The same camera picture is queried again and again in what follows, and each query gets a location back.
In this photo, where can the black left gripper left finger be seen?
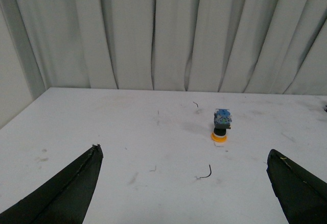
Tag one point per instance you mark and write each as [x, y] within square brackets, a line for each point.
[65, 197]

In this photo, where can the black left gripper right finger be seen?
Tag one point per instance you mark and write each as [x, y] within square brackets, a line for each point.
[301, 194]

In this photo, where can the yellow push button switch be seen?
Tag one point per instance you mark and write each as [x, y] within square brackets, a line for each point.
[222, 123]

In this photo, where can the white pleated curtain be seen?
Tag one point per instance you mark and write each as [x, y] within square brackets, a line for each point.
[241, 46]

